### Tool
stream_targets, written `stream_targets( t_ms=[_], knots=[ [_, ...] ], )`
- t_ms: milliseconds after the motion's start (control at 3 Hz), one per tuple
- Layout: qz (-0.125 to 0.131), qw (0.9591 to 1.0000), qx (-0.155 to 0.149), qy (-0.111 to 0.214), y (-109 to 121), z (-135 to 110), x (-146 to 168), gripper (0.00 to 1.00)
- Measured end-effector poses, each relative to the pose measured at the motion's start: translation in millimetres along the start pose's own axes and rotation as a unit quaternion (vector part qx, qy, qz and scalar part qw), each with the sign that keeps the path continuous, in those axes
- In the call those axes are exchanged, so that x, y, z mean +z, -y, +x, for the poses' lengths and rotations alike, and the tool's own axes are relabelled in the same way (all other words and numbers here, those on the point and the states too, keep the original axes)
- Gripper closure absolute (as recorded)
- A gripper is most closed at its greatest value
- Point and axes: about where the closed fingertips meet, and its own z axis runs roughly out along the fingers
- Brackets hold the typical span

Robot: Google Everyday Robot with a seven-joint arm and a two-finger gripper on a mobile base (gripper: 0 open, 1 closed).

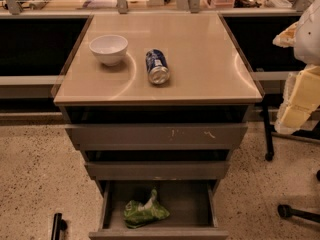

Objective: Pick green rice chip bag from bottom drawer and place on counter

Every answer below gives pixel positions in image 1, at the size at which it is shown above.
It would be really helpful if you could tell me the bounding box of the grey drawer cabinet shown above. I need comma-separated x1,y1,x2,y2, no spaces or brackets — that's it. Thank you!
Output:
54,13,263,240

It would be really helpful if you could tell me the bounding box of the grey bottom drawer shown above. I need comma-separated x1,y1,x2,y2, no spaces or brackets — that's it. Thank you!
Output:
89,180,228,240

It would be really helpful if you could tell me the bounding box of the green rice chip bag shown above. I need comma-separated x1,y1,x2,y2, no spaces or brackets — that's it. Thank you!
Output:
123,189,170,229

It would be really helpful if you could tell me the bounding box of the grey top drawer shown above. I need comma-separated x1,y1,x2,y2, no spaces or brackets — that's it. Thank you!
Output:
66,123,247,151

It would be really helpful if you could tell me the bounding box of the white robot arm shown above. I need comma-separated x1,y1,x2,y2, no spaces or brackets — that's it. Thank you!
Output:
273,0,320,135

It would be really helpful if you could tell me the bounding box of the grey middle drawer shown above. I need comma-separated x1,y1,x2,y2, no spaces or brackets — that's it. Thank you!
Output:
85,161,229,180

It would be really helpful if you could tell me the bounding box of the black table leg with caster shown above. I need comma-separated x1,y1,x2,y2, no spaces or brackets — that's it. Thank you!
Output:
260,100,320,162

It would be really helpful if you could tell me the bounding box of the grey drawer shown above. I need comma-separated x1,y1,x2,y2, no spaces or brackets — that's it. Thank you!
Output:
89,180,228,240
85,161,229,180
66,123,247,151

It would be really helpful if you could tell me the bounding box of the black object on floor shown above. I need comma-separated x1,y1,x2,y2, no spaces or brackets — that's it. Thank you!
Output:
51,213,68,240

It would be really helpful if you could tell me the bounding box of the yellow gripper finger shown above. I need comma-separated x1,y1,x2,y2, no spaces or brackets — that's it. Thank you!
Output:
272,22,298,48
275,65,320,135

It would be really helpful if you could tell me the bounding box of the white ceramic bowl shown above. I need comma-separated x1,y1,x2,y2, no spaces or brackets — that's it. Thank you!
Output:
89,35,128,66

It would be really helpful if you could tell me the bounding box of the blue soda can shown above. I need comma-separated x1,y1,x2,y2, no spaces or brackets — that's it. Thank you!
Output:
145,49,170,85

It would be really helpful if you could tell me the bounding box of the black chair base leg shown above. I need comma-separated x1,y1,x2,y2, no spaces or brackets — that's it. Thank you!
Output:
277,204,320,223

